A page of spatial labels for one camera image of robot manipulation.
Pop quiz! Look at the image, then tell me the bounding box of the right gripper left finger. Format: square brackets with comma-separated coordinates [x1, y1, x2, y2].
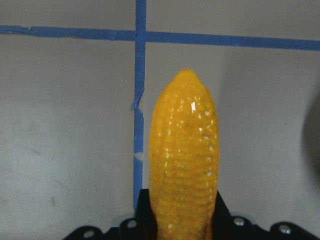
[135, 188, 158, 240]

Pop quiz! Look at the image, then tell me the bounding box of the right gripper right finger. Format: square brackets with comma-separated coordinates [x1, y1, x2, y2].
[211, 192, 232, 240]

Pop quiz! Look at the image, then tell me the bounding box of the yellow plastic corn cob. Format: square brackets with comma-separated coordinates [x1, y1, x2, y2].
[148, 69, 220, 240]

